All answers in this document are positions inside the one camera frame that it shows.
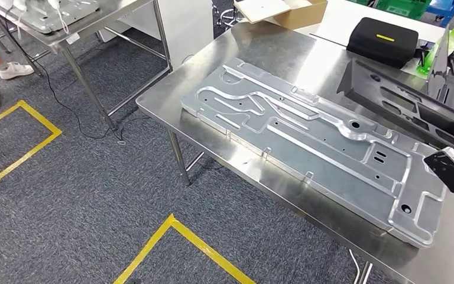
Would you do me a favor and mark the chrome star chair base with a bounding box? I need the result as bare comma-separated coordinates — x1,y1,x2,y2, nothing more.
213,0,247,28

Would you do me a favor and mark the black plastic plate bracket part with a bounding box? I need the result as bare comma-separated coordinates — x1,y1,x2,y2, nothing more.
336,59,454,157

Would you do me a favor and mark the white cabinet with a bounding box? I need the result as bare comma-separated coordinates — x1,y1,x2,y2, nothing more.
98,0,215,72

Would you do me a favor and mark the white cable with plug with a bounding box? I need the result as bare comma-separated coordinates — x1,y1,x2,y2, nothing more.
13,0,70,40

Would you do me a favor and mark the thin white cable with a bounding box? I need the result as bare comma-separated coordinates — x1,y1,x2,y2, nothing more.
348,248,363,284

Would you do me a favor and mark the black case with yellow stripe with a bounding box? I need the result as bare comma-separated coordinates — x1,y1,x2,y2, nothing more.
346,17,420,68

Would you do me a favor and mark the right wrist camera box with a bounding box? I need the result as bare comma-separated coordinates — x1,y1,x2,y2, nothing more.
424,147,454,195

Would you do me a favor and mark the cardboard box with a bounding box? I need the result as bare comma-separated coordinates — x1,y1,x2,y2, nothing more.
234,0,329,31

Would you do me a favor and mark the black floor cable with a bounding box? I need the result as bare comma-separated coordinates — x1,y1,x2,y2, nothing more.
31,59,151,147

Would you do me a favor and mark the small steel table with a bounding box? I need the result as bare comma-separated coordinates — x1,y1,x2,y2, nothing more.
0,0,173,132

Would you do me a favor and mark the large green plastic crate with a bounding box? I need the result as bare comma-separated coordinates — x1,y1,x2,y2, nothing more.
375,0,433,20

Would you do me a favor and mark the blue metal cart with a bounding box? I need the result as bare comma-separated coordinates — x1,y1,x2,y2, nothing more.
426,0,454,27

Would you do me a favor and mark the large steel workbench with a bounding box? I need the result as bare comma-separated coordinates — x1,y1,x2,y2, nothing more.
136,21,454,284

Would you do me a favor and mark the white table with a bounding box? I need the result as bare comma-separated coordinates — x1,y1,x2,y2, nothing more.
309,0,447,48

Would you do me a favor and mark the large aluminium fixture plate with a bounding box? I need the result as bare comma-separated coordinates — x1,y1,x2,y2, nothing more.
181,57,447,249

